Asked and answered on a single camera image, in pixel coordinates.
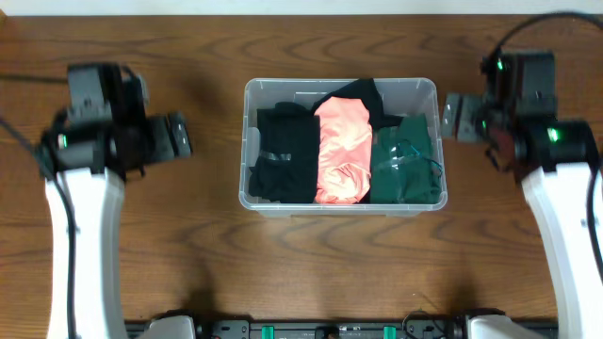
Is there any dark green garment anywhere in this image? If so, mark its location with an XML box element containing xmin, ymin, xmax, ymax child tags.
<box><xmin>369</xmin><ymin>115</ymin><xmax>443</xmax><ymax>204</ymax></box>

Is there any large black garment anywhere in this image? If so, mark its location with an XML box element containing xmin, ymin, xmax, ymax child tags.
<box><xmin>311</xmin><ymin>78</ymin><xmax>403</xmax><ymax>130</ymax></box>

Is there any pink garment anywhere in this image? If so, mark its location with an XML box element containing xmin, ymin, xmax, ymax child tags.
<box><xmin>315</xmin><ymin>97</ymin><xmax>373</xmax><ymax>204</ymax></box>

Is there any black garment with tape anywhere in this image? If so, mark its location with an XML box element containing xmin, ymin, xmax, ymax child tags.
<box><xmin>249</xmin><ymin>102</ymin><xmax>320</xmax><ymax>203</ymax></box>

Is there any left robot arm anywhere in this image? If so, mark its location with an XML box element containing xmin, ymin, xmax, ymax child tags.
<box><xmin>35</xmin><ymin>63</ymin><xmax>192</xmax><ymax>338</ymax></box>

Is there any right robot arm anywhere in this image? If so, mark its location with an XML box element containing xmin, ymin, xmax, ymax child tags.
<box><xmin>442</xmin><ymin>49</ymin><xmax>602</xmax><ymax>338</ymax></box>

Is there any clear plastic storage bin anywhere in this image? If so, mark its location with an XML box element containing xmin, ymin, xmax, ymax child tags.
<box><xmin>238</xmin><ymin>77</ymin><xmax>448</xmax><ymax>218</ymax></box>

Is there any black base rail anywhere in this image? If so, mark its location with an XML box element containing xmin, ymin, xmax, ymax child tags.
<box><xmin>125</xmin><ymin>308</ymin><xmax>560</xmax><ymax>339</ymax></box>

